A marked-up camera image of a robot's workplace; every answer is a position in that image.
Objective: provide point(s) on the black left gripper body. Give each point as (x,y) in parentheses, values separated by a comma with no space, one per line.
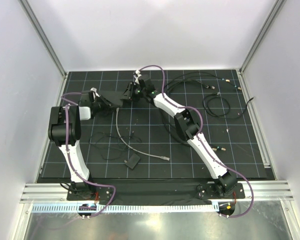
(102,106)

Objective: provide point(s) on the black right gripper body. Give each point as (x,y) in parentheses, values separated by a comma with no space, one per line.
(136,93)

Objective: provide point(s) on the black network switch box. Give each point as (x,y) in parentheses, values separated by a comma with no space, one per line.
(113,98)

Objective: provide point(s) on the black ethernet cable pulled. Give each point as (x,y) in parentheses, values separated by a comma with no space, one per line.
(170,86)

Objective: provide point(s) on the thick black cable lifted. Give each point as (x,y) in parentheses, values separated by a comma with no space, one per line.
(196,75)

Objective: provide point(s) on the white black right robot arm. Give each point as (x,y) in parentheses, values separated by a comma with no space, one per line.
(188,124)

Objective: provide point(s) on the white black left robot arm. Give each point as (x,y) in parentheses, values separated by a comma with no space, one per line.
(65,131)

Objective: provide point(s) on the black grid mat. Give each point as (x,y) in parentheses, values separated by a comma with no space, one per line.
(140,128)

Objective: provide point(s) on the small black adapter box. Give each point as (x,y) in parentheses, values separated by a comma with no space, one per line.
(132,162)

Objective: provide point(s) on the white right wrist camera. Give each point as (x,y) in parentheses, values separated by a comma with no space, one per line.
(137,75)

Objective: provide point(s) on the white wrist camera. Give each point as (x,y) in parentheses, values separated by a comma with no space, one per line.
(94,92)
(137,75)

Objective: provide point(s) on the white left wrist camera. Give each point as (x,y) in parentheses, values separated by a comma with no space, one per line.
(94,92)

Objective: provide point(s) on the white slotted cable duct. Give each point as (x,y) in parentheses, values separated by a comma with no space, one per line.
(90,208)

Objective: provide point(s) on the left aluminium corner post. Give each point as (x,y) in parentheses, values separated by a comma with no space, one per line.
(42,36)

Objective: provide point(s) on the aluminium corner post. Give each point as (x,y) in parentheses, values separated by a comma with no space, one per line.
(42,36)
(270,19)

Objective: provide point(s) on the right aluminium corner post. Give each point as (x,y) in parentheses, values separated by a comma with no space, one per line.
(270,19)

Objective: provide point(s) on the aluminium front frame rail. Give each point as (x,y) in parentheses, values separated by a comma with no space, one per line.
(269,190)

